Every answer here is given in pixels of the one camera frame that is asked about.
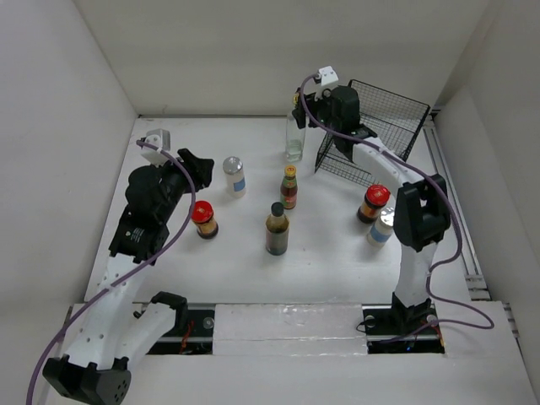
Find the red lid jar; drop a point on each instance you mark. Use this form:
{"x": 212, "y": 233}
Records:
{"x": 204, "y": 220}
{"x": 375, "y": 199}

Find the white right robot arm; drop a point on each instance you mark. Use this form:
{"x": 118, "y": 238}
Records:
{"x": 422, "y": 210}

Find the right red lid jar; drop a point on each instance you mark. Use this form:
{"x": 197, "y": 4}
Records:
{"x": 375, "y": 199}

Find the clear glass oil bottle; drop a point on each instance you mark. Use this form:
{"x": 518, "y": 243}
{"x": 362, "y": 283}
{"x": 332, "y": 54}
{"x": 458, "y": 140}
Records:
{"x": 295, "y": 139}

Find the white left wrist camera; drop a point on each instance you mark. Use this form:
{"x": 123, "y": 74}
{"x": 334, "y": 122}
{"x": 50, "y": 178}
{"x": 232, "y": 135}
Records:
{"x": 160, "y": 139}

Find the right white salt jar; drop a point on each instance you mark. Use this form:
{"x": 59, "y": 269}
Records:
{"x": 382, "y": 229}

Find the white salt jar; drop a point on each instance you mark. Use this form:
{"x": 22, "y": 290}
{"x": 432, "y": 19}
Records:
{"x": 382, "y": 229}
{"x": 233, "y": 169}

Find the left white salt jar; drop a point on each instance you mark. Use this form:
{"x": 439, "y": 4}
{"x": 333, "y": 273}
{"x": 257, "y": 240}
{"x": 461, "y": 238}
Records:
{"x": 233, "y": 169}

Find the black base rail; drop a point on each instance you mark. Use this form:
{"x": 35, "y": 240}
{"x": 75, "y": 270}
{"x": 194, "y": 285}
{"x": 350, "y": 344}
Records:
{"x": 196, "y": 336}

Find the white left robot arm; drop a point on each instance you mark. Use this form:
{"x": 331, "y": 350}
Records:
{"x": 97, "y": 367}

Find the dark soy sauce bottle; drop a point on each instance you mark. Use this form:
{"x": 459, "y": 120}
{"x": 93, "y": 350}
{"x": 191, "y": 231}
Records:
{"x": 277, "y": 230}

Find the black wire rack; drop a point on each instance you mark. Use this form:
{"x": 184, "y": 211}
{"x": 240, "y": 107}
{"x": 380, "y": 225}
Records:
{"x": 396, "y": 119}

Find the left red lid jar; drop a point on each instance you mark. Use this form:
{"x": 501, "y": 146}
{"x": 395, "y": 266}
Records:
{"x": 204, "y": 220}

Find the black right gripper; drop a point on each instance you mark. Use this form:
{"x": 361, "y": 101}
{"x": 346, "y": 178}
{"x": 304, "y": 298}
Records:
{"x": 312, "y": 103}

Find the yellow cap sauce bottle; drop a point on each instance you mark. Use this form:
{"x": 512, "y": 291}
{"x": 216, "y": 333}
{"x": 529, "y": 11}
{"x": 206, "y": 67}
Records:
{"x": 289, "y": 187}

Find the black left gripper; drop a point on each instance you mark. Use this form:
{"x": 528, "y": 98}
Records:
{"x": 201, "y": 172}

